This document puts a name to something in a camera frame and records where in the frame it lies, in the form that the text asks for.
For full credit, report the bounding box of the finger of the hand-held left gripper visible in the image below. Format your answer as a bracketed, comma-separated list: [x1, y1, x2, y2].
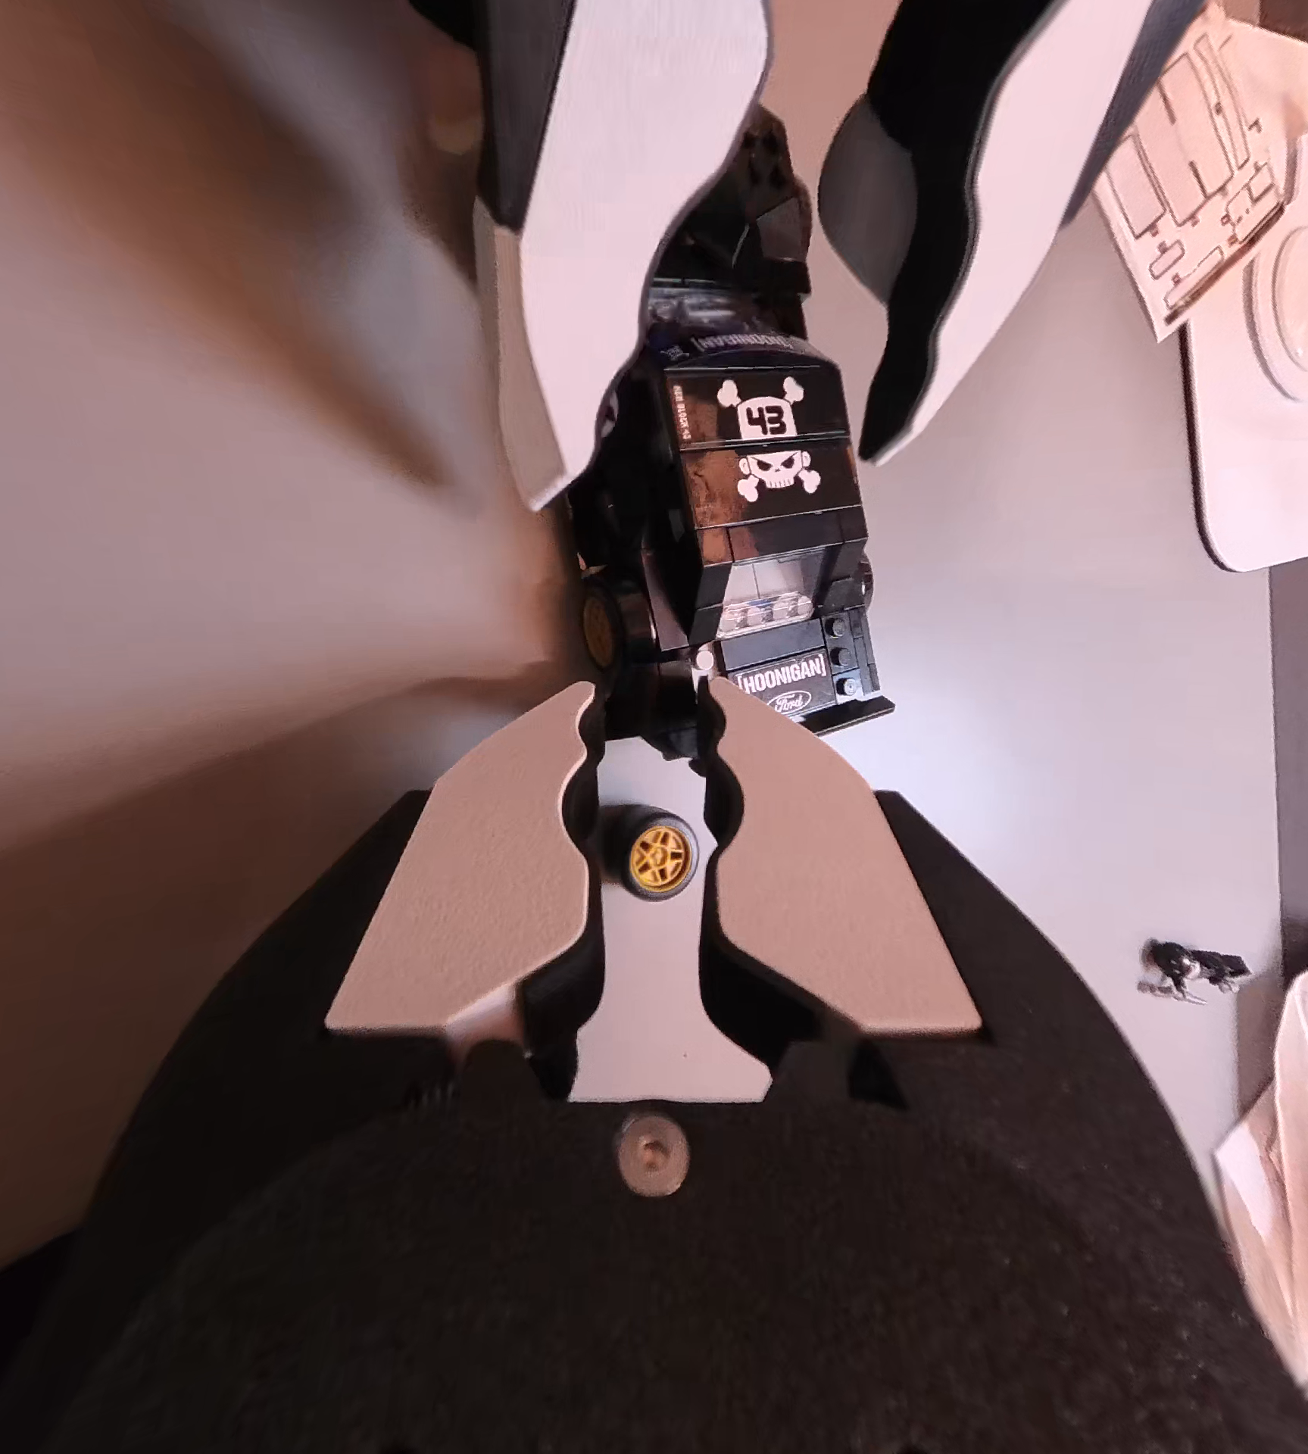
[860, 0, 1156, 467]
[485, 0, 775, 512]

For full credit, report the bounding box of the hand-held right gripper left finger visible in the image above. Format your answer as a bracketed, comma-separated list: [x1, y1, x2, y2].
[329, 678, 615, 1051]

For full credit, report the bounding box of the small black lego piece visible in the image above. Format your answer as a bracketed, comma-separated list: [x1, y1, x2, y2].
[1144, 938, 1250, 1002]

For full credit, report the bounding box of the white sticker sheet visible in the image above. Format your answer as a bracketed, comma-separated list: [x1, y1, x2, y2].
[1098, 24, 1308, 342]

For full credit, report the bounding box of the white booklet stand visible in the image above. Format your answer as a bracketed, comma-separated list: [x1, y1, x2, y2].
[1184, 24, 1308, 574]

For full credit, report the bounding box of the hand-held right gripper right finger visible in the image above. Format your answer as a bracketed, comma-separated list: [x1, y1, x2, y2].
[696, 678, 985, 1051]

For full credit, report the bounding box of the black lego car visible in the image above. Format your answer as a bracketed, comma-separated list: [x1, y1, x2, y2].
[559, 103, 894, 762]

